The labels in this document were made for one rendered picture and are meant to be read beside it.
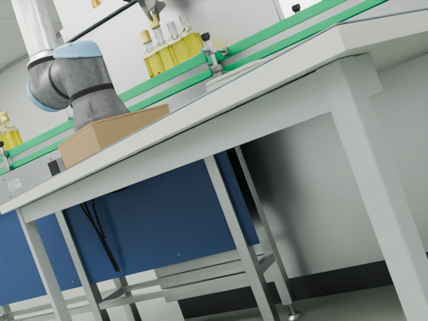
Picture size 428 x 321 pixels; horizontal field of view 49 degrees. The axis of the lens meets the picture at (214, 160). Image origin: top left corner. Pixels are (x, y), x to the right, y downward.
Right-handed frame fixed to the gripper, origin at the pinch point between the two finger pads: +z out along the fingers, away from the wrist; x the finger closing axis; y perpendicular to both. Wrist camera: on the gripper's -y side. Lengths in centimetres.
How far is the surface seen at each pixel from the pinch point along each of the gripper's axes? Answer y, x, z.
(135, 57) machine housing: -23.4, 15.0, 4.8
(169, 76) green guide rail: 6.3, -13.4, 24.3
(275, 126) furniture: 61, -78, 53
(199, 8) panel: 12.8, 12.4, 1.1
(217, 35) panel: 15.9, 12.4, 13.2
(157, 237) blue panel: -22, -13, 75
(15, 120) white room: -449, 306, -86
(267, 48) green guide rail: 37.8, -3.6, 28.2
